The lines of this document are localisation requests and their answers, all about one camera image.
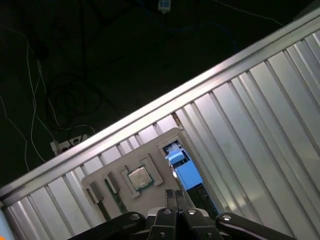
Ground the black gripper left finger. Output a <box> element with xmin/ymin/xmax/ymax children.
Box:
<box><xmin>67</xmin><ymin>189</ymin><xmax>179</xmax><ymax>240</ymax></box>

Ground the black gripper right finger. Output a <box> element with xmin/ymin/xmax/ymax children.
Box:
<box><xmin>175</xmin><ymin>189</ymin><xmax>297</xmax><ymax>240</ymax></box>

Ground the green RAM stick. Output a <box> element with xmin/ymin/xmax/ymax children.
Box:
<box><xmin>86</xmin><ymin>188</ymin><xmax>112</xmax><ymax>223</ymax></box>
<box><xmin>104</xmin><ymin>178</ymin><xmax>129</xmax><ymax>215</ymax></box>

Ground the silver CPU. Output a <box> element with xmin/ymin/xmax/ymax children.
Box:
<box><xmin>127</xmin><ymin>167</ymin><xmax>156</xmax><ymax>192</ymax></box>

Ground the grey parts rack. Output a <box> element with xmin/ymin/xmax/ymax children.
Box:
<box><xmin>81</xmin><ymin>126</ymin><xmax>198</xmax><ymax>223</ymax></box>

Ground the white power strip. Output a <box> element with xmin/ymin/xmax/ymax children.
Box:
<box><xmin>49</xmin><ymin>132</ymin><xmax>90</xmax><ymax>153</ymax></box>

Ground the pale blue teach pendant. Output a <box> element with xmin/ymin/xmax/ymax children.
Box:
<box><xmin>0</xmin><ymin>207</ymin><xmax>11</xmax><ymax>240</ymax></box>

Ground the white socket box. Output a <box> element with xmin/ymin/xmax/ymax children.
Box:
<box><xmin>157</xmin><ymin>0</ymin><xmax>171</xmax><ymax>12</ymax></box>

